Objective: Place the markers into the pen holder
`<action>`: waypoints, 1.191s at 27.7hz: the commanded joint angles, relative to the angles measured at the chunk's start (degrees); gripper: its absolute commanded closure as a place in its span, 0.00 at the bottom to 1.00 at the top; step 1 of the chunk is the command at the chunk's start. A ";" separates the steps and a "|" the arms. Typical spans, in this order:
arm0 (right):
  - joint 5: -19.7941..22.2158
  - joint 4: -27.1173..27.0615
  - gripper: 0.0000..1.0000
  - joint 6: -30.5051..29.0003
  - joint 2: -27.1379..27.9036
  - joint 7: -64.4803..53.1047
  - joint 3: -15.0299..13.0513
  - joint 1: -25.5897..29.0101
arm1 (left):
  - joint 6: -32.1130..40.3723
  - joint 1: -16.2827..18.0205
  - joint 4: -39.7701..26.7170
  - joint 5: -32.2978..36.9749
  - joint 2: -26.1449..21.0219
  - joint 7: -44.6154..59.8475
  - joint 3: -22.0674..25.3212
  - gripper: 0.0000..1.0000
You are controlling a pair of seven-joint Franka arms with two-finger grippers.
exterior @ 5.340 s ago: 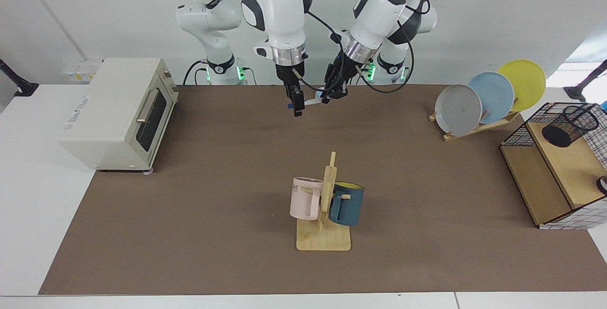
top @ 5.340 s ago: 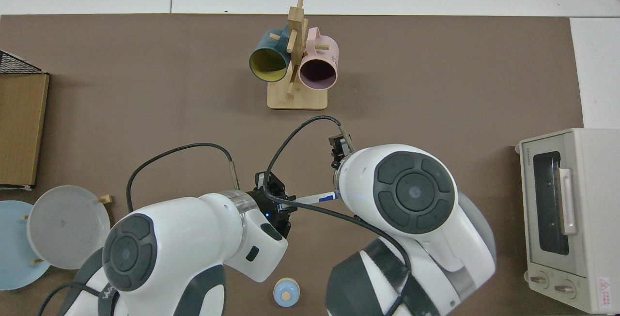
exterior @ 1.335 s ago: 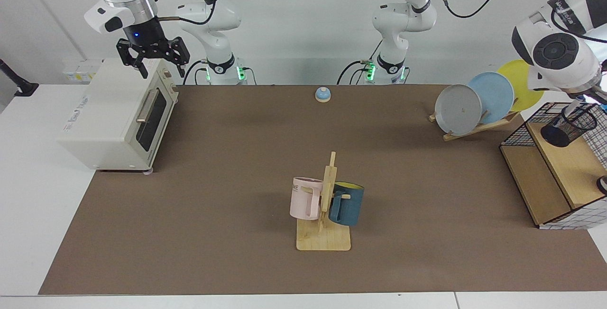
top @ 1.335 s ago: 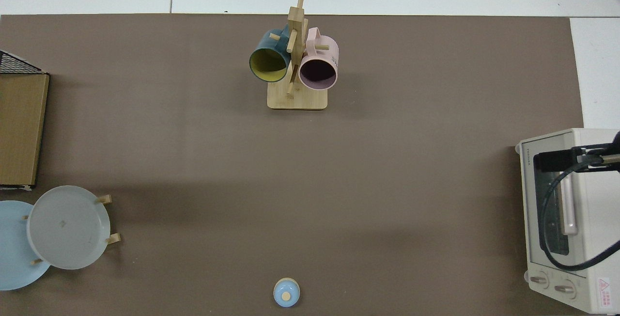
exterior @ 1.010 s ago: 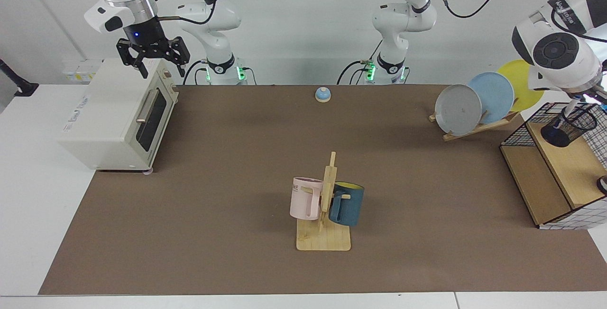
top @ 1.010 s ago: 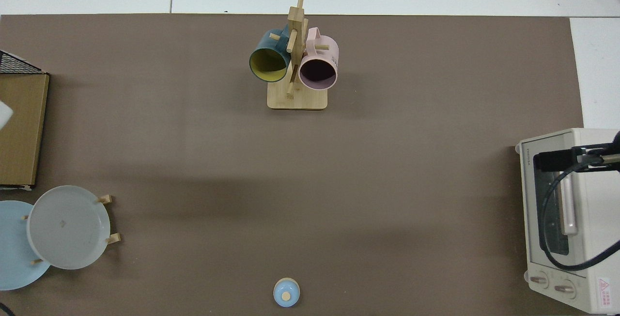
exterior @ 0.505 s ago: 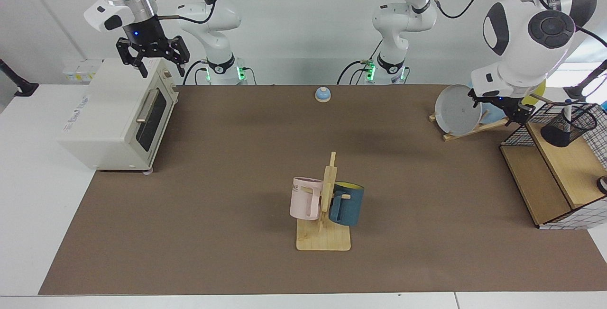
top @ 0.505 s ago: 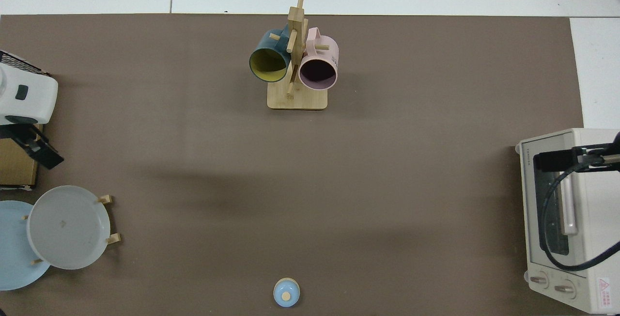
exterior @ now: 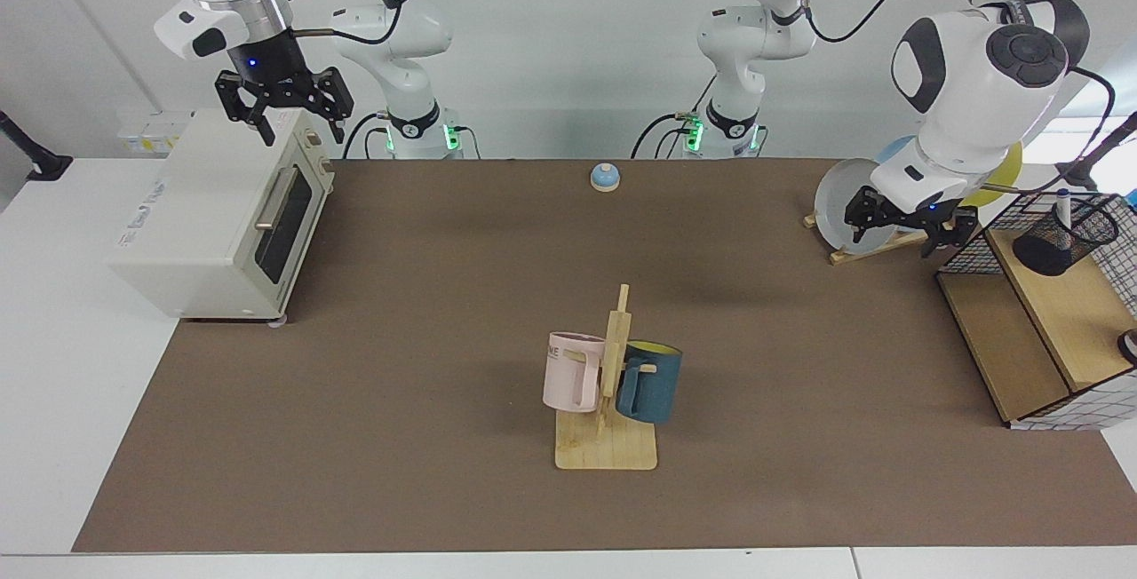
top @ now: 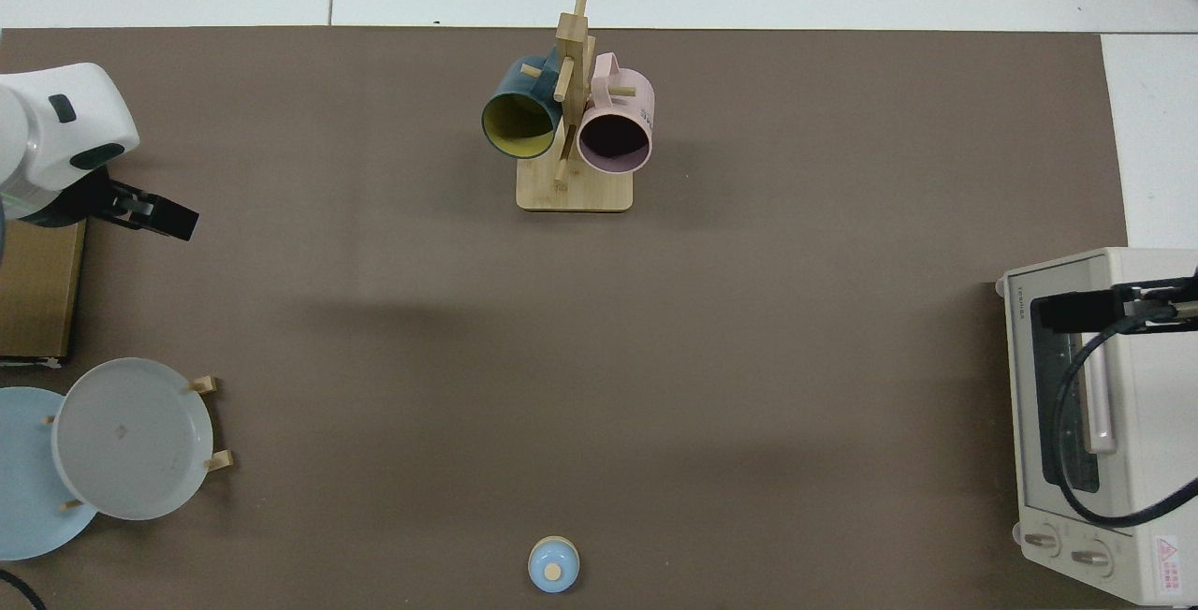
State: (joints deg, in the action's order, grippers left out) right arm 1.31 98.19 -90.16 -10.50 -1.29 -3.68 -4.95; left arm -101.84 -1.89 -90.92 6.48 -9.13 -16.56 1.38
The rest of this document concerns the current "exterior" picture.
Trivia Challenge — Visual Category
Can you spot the black mesh pen holder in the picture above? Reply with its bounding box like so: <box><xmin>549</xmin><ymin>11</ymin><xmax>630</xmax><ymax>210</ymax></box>
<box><xmin>1013</xmin><ymin>196</ymin><xmax>1122</xmax><ymax>278</ymax></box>

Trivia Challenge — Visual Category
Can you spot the wooden plate rack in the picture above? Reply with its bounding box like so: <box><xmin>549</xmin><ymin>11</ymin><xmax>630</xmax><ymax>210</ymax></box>
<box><xmin>803</xmin><ymin>210</ymin><xmax>942</xmax><ymax>266</ymax></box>

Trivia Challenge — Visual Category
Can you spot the grey plate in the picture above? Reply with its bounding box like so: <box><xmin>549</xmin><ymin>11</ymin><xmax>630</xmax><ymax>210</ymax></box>
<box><xmin>814</xmin><ymin>158</ymin><xmax>891</xmax><ymax>255</ymax></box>

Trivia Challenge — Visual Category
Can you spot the light blue plate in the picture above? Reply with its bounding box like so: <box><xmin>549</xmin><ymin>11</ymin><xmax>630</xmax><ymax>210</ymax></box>
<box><xmin>875</xmin><ymin>137</ymin><xmax>918</xmax><ymax>168</ymax></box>

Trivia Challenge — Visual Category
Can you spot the yellow plate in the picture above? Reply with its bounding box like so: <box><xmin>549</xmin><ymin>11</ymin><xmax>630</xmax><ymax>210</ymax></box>
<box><xmin>964</xmin><ymin>142</ymin><xmax>1024</xmax><ymax>207</ymax></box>

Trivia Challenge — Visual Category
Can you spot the pale toaster oven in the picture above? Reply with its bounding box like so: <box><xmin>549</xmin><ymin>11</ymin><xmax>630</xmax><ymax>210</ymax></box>
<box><xmin>108</xmin><ymin>108</ymin><xmax>337</xmax><ymax>324</ymax></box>

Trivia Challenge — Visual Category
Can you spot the black tripod stand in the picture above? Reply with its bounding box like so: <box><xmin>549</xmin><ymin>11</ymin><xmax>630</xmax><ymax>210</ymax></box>
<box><xmin>1055</xmin><ymin>111</ymin><xmax>1137</xmax><ymax>192</ymax></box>

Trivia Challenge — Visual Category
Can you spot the black clamp stand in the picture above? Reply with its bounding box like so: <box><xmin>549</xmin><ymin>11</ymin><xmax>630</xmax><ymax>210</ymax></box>
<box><xmin>0</xmin><ymin>108</ymin><xmax>74</xmax><ymax>182</ymax></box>

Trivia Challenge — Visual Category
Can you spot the dark blue cup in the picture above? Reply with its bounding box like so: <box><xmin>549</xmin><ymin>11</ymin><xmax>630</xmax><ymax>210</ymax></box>
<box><xmin>615</xmin><ymin>341</ymin><xmax>684</xmax><ymax>425</ymax></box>

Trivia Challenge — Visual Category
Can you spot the pink cup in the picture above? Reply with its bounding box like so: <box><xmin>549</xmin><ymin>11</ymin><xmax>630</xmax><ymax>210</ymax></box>
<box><xmin>543</xmin><ymin>331</ymin><xmax>607</xmax><ymax>414</ymax></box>

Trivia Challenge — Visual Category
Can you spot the brown table cloth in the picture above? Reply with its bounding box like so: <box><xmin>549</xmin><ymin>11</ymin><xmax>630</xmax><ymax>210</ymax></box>
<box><xmin>73</xmin><ymin>158</ymin><xmax>1137</xmax><ymax>553</ymax></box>

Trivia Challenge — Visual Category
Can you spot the wooden cup stand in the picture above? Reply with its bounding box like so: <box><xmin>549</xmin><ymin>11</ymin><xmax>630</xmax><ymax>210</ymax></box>
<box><xmin>555</xmin><ymin>284</ymin><xmax>659</xmax><ymax>472</ymax></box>

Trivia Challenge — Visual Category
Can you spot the wire basket with wooden floor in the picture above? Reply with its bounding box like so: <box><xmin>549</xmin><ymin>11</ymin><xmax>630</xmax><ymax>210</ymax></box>
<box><xmin>936</xmin><ymin>192</ymin><xmax>1137</xmax><ymax>431</ymax></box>

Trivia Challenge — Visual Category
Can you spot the black arm base cable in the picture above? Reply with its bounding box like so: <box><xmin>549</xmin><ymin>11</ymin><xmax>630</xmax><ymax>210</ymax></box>
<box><xmin>631</xmin><ymin>77</ymin><xmax>719</xmax><ymax>160</ymax></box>

